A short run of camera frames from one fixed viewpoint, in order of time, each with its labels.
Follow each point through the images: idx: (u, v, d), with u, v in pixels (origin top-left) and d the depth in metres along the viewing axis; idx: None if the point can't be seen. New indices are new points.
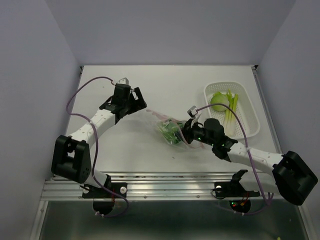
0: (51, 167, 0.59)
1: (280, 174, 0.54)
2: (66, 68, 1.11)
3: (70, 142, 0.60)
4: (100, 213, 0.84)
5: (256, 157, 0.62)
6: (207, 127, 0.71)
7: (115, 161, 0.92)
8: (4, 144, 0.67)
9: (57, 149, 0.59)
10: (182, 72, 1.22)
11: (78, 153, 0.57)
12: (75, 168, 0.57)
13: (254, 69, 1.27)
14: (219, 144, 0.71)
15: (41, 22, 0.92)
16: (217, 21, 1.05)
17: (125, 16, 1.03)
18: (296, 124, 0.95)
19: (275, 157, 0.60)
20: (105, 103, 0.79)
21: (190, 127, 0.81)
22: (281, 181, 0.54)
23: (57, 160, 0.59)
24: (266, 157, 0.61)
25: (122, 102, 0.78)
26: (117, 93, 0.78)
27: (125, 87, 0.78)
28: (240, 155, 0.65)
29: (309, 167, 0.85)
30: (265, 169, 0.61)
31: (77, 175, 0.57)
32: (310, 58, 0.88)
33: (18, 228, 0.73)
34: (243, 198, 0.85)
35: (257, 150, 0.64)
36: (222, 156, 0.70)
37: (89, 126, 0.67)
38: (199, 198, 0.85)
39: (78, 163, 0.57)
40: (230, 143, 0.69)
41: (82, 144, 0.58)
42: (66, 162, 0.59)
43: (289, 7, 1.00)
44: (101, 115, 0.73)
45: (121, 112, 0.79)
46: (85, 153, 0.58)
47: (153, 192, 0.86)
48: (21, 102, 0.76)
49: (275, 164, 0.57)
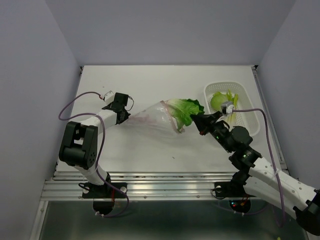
0: (59, 151, 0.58)
1: (313, 212, 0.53)
2: (66, 68, 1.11)
3: (78, 128, 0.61)
4: (100, 213, 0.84)
5: (286, 184, 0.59)
6: (235, 135, 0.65)
7: (114, 162, 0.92)
8: (4, 143, 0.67)
9: (66, 131, 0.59)
10: (182, 72, 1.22)
11: (88, 134, 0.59)
12: (84, 150, 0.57)
13: (254, 69, 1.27)
14: (240, 154, 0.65)
15: (41, 22, 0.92)
16: (217, 22, 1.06)
17: (124, 17, 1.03)
18: (296, 124, 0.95)
19: (307, 190, 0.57)
20: (106, 106, 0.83)
21: (215, 122, 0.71)
22: (311, 218, 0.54)
23: (66, 143, 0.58)
24: (297, 189, 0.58)
25: (121, 106, 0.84)
26: (117, 99, 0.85)
27: (125, 94, 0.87)
28: (266, 176, 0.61)
29: (310, 167, 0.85)
30: (293, 199, 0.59)
31: (85, 157, 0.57)
32: (310, 58, 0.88)
33: (18, 228, 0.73)
34: (243, 198, 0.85)
35: (286, 176, 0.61)
36: (241, 167, 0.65)
37: (95, 116, 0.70)
38: (199, 198, 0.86)
39: (89, 143, 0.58)
40: (252, 154, 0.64)
41: (92, 127, 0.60)
42: (74, 146, 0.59)
43: (289, 7, 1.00)
44: (105, 111, 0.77)
45: (121, 115, 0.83)
46: (95, 135, 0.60)
47: (153, 192, 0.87)
48: (21, 102, 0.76)
49: (308, 200, 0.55)
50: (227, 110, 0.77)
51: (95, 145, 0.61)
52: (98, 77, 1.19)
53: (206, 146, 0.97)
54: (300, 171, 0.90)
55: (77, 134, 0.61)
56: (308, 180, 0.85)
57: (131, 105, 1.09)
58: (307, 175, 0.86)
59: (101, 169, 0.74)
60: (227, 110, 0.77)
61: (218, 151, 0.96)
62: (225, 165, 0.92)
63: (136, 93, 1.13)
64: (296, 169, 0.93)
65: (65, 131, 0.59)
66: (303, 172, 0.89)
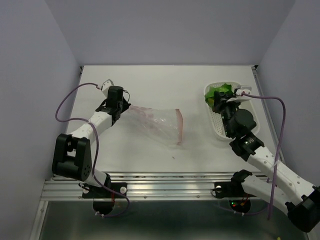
0: (52, 165, 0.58)
1: (306, 207, 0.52)
2: (66, 68, 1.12)
3: (70, 140, 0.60)
4: (100, 213, 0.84)
5: (284, 177, 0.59)
6: (239, 120, 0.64)
7: (114, 162, 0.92)
8: (3, 143, 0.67)
9: (57, 146, 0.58)
10: (182, 72, 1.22)
11: (80, 148, 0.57)
12: (77, 165, 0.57)
13: (254, 69, 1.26)
14: (242, 141, 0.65)
15: (41, 21, 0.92)
16: (217, 21, 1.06)
17: (124, 16, 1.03)
18: (295, 123, 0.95)
19: (305, 186, 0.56)
20: (101, 107, 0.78)
21: (225, 101, 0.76)
22: (303, 213, 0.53)
23: (58, 158, 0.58)
24: (295, 183, 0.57)
25: (117, 103, 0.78)
26: (110, 96, 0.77)
27: (119, 89, 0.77)
28: (265, 165, 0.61)
29: (310, 167, 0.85)
30: (289, 192, 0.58)
31: (78, 171, 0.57)
32: (309, 58, 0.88)
33: (18, 227, 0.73)
34: (243, 198, 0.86)
35: (285, 168, 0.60)
36: (240, 153, 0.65)
37: (88, 125, 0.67)
38: (199, 198, 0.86)
39: (80, 159, 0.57)
40: (253, 142, 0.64)
41: (83, 140, 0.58)
42: (67, 160, 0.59)
43: (289, 7, 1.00)
44: (99, 116, 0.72)
45: (117, 114, 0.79)
46: (87, 149, 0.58)
47: (153, 191, 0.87)
48: (22, 102, 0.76)
49: (304, 195, 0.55)
50: (238, 92, 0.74)
51: (88, 157, 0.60)
52: (98, 77, 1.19)
53: (206, 146, 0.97)
54: (300, 171, 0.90)
55: (69, 146, 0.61)
56: (308, 180, 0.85)
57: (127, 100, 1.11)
58: (306, 175, 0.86)
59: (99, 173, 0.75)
60: (237, 91, 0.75)
61: (218, 151, 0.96)
62: (225, 165, 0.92)
63: (136, 93, 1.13)
64: (296, 169, 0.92)
65: (56, 145, 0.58)
66: (303, 172, 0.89)
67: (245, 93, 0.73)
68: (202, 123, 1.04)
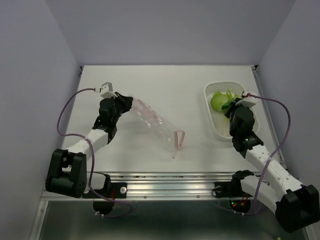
0: (46, 181, 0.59)
1: (289, 200, 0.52)
2: (66, 69, 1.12)
3: (66, 155, 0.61)
4: (100, 213, 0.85)
5: (274, 172, 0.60)
6: (239, 115, 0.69)
7: (114, 162, 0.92)
8: (4, 143, 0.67)
9: (53, 161, 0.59)
10: (182, 72, 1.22)
11: (76, 163, 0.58)
12: (72, 181, 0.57)
13: (254, 69, 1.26)
14: (243, 138, 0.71)
15: (41, 22, 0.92)
16: (217, 21, 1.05)
17: (124, 16, 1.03)
18: (295, 123, 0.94)
19: (294, 183, 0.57)
20: (97, 124, 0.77)
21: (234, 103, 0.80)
22: (287, 206, 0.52)
23: (53, 174, 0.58)
24: (283, 178, 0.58)
25: (111, 121, 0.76)
26: (102, 116, 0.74)
27: (109, 107, 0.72)
28: (259, 160, 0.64)
29: (310, 167, 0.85)
30: (277, 188, 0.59)
31: (73, 187, 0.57)
32: (310, 58, 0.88)
33: (19, 228, 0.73)
34: (243, 198, 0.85)
35: (278, 166, 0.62)
36: (239, 148, 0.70)
37: (84, 141, 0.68)
38: (199, 198, 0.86)
39: (76, 175, 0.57)
40: (254, 141, 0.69)
41: (80, 155, 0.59)
42: (61, 176, 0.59)
43: (289, 7, 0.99)
44: (96, 132, 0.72)
45: (113, 132, 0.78)
46: (83, 164, 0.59)
47: (153, 192, 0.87)
48: (21, 102, 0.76)
49: (289, 190, 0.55)
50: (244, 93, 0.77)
51: (83, 173, 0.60)
52: (98, 77, 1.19)
53: (206, 146, 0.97)
54: (300, 171, 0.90)
55: (65, 162, 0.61)
56: (308, 179, 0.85)
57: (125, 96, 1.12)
58: (306, 175, 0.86)
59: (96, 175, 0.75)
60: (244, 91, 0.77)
61: (218, 151, 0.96)
62: (226, 166, 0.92)
63: (136, 93, 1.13)
64: (296, 169, 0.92)
65: (51, 160, 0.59)
66: (303, 172, 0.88)
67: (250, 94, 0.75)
68: (202, 123, 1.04)
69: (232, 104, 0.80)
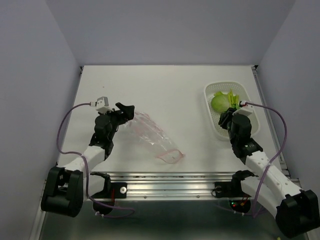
0: (42, 200, 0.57)
1: (288, 205, 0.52)
2: (66, 68, 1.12)
3: (63, 173, 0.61)
4: (100, 213, 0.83)
5: (273, 176, 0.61)
6: (236, 121, 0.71)
7: (115, 162, 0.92)
8: (3, 143, 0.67)
9: (50, 180, 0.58)
10: (181, 73, 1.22)
11: (72, 181, 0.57)
12: (68, 199, 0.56)
13: (254, 69, 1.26)
14: (243, 145, 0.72)
15: (41, 22, 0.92)
16: (217, 21, 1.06)
17: (124, 16, 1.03)
18: (295, 123, 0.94)
19: (293, 188, 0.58)
20: (93, 140, 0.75)
21: (231, 112, 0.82)
22: (287, 211, 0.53)
23: (49, 192, 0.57)
24: (283, 183, 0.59)
25: (107, 137, 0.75)
26: (98, 133, 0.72)
27: (104, 125, 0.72)
28: (258, 166, 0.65)
29: (310, 168, 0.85)
30: (276, 192, 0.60)
31: (68, 205, 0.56)
32: (310, 58, 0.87)
33: (19, 227, 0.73)
34: (243, 198, 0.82)
35: (277, 171, 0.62)
36: (239, 155, 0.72)
37: (80, 158, 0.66)
38: (199, 198, 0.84)
39: (72, 193, 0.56)
40: (254, 147, 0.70)
41: (76, 173, 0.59)
42: (57, 194, 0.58)
43: (289, 6, 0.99)
44: (93, 149, 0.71)
45: (110, 148, 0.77)
46: (79, 182, 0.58)
47: (153, 192, 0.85)
48: (21, 102, 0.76)
49: (288, 194, 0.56)
50: (242, 102, 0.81)
51: (80, 191, 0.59)
52: (98, 77, 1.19)
53: (206, 146, 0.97)
54: (300, 172, 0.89)
55: (61, 180, 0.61)
56: (308, 180, 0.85)
57: (125, 97, 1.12)
58: (306, 175, 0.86)
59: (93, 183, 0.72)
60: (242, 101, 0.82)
61: (218, 151, 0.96)
62: (226, 166, 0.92)
63: (136, 93, 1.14)
64: (296, 169, 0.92)
65: (48, 179, 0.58)
66: (303, 172, 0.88)
67: (246, 103, 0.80)
68: (203, 124, 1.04)
69: (229, 114, 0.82)
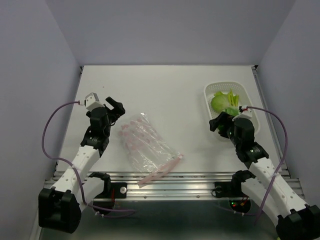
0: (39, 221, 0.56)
1: (292, 220, 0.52)
2: (66, 69, 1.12)
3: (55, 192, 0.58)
4: (100, 213, 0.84)
5: (279, 188, 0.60)
6: (238, 124, 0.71)
7: (114, 162, 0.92)
8: (3, 143, 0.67)
9: (41, 203, 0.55)
10: (182, 73, 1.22)
11: (65, 205, 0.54)
12: (64, 221, 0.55)
13: (254, 69, 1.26)
14: (248, 150, 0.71)
15: (41, 22, 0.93)
16: (217, 21, 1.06)
17: (124, 16, 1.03)
18: (296, 123, 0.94)
19: (298, 202, 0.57)
20: (86, 138, 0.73)
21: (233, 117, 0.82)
22: (290, 225, 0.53)
23: (44, 214, 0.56)
24: (288, 196, 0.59)
25: (103, 131, 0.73)
26: (94, 125, 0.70)
27: (100, 116, 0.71)
28: (263, 175, 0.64)
29: (310, 168, 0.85)
30: (281, 205, 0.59)
31: (66, 225, 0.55)
32: (310, 58, 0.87)
33: (19, 227, 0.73)
34: (243, 198, 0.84)
35: (282, 182, 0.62)
36: (243, 159, 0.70)
37: (71, 171, 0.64)
38: (199, 198, 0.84)
39: (67, 215, 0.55)
40: (259, 152, 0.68)
41: (68, 195, 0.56)
42: (53, 214, 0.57)
43: (289, 6, 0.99)
44: (84, 153, 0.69)
45: (104, 144, 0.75)
46: (72, 203, 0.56)
47: (153, 192, 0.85)
48: (21, 102, 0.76)
49: (293, 209, 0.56)
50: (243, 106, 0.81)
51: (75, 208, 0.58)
52: (98, 77, 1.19)
53: (206, 146, 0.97)
54: (300, 171, 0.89)
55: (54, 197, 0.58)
56: (308, 180, 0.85)
57: (125, 97, 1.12)
58: (306, 176, 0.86)
59: (91, 189, 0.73)
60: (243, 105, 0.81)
61: (218, 152, 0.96)
62: (226, 166, 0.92)
63: (136, 93, 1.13)
64: (296, 169, 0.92)
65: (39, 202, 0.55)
66: (303, 172, 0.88)
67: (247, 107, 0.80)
68: (203, 124, 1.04)
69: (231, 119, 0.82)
